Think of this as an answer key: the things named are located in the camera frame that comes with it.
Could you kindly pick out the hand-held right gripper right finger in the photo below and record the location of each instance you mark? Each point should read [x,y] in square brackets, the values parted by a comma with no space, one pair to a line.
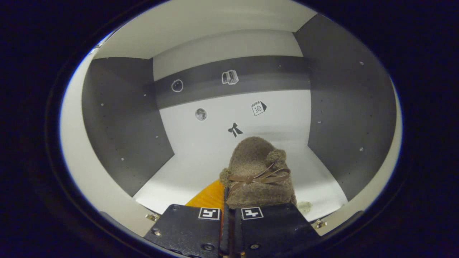
[272,225]

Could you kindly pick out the brown fuzzy shoe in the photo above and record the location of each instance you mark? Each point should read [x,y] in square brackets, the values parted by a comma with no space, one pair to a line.
[254,157]

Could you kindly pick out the grey cabinet door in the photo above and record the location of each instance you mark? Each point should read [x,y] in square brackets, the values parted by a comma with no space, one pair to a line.
[82,161]
[387,179]

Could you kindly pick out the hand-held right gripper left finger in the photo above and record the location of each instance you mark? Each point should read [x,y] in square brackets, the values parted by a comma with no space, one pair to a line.
[186,229]

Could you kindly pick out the grey shoe cabinet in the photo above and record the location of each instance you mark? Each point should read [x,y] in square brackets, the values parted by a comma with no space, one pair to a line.
[233,46]

